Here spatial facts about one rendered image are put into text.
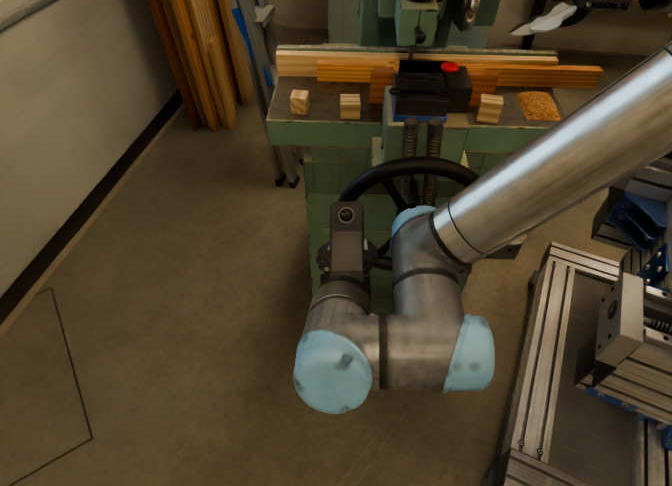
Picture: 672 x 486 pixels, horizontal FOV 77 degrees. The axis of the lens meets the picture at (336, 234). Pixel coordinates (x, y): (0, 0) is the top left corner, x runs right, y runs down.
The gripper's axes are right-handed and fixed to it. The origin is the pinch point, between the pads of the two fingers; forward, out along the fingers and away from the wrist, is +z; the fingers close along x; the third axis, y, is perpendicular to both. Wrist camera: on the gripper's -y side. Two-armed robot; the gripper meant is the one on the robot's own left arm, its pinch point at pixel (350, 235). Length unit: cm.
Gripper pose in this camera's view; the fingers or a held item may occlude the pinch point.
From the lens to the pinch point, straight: 71.5
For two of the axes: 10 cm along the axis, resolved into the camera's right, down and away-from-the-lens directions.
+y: 0.4, 9.4, 3.4
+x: 10.0, -0.1, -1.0
